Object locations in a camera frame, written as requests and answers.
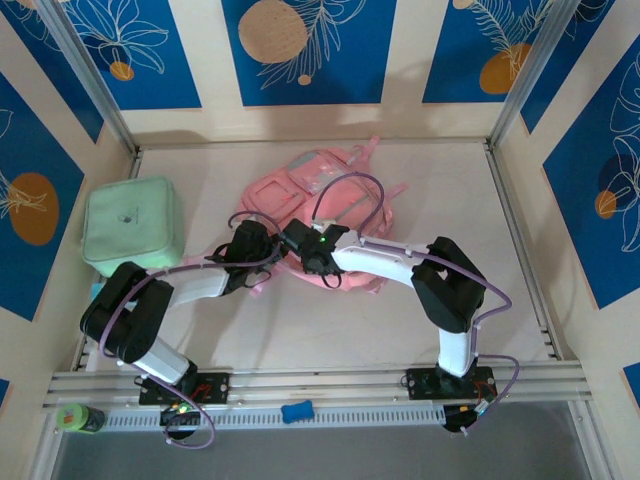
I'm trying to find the black electronics board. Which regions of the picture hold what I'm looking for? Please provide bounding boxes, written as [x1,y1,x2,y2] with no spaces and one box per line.
[158,402,202,441]
[442,399,494,436]

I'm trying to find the right aluminium frame post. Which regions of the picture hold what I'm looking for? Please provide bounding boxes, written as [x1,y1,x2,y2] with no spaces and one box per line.
[487,0,584,151]

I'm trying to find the aluminium frame post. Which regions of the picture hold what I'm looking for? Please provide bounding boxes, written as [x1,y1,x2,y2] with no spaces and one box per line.
[37,0,142,156]
[487,0,584,151]

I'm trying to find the right black electronics board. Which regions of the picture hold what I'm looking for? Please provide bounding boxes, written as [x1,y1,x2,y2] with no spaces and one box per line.
[442,399,494,436]

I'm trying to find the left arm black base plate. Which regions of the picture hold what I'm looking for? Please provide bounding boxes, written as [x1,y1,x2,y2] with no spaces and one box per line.
[138,372,231,406]

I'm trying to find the left black electronics board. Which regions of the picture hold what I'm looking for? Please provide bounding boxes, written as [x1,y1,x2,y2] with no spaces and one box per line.
[158,402,202,441]

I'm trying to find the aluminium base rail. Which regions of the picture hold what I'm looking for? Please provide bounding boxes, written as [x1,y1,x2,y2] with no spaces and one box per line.
[42,362,594,409]

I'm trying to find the blue bone shaped sponge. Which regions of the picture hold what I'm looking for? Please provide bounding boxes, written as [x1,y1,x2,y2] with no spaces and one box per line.
[280,400,315,425]

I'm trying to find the grey slotted cable duct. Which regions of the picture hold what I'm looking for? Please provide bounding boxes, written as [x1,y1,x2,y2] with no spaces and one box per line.
[102,405,446,430]

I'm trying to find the mint green square pouch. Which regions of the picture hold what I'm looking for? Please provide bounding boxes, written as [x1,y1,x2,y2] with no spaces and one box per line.
[81,175,184,279]

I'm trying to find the left aluminium frame post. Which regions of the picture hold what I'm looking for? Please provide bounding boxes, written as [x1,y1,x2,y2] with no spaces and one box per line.
[37,0,142,156]

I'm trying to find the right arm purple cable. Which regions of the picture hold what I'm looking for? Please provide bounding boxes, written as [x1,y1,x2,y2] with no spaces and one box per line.
[312,172,521,436]

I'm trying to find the pink school backpack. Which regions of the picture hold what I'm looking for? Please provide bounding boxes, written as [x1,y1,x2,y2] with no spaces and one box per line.
[182,137,409,301]

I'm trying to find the green bottle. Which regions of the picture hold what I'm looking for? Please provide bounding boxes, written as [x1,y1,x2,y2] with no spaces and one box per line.
[55,403,106,435]

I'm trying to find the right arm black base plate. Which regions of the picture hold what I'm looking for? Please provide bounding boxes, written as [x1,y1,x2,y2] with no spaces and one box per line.
[405,367,496,401]

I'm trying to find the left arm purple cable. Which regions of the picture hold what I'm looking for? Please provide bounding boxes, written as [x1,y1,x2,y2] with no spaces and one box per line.
[98,212,286,451]

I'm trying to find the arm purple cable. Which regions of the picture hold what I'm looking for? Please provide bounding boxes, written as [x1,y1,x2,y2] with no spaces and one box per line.
[312,172,521,436]
[98,212,286,451]

